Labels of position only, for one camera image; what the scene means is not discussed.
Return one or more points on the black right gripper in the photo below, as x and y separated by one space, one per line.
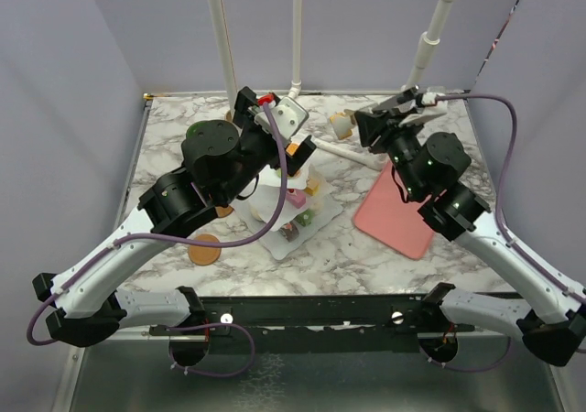
375 129

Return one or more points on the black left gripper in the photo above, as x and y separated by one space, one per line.
245 118

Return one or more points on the orange sandwich biscuit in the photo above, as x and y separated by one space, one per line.
292 148

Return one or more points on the yellow rectangular biscuit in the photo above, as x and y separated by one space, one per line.
342 123

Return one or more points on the pink cake slice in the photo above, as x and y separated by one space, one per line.
296 198

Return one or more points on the yellow sponge cake square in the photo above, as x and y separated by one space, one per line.
312 187

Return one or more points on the wooden coaster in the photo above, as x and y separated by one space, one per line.
204 256
223 212

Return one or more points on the pink serving tray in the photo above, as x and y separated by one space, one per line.
383 216

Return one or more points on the green swiss roll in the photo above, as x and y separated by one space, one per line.
305 219

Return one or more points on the three tier white stand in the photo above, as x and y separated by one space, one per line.
308 208

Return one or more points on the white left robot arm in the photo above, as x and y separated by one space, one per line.
86 304

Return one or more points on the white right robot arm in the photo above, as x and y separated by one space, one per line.
549 318

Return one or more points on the left white pvc pole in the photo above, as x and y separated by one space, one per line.
221 33

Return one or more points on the middle white pvc pole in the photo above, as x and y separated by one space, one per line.
295 86

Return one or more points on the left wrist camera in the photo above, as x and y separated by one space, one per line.
288 114

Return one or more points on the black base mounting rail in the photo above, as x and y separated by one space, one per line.
306 324

